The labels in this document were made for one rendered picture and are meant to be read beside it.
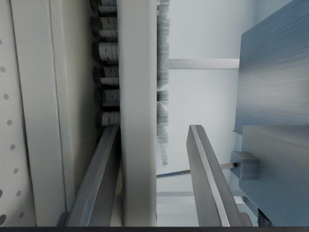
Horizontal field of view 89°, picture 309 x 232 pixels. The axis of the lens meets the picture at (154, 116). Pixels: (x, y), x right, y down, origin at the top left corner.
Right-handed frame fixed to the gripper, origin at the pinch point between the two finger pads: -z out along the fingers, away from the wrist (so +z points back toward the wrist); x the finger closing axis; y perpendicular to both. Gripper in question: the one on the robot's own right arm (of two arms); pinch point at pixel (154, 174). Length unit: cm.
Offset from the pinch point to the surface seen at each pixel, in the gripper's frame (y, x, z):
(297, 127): 7.8, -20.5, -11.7
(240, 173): 11.6, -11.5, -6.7
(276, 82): 12.7, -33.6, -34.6
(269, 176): 9.9, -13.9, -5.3
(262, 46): 7, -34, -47
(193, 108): 202, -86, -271
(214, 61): 31, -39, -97
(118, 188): 9.4, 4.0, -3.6
